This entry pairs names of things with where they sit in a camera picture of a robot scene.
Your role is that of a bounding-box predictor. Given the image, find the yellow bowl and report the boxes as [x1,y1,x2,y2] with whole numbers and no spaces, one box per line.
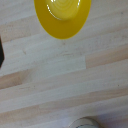
[33,0,92,40]

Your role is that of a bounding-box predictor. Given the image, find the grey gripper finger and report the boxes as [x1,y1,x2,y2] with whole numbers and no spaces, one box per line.
[68,116,102,128]

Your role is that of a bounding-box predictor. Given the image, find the small black object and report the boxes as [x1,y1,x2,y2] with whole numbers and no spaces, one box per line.
[0,37,5,68]

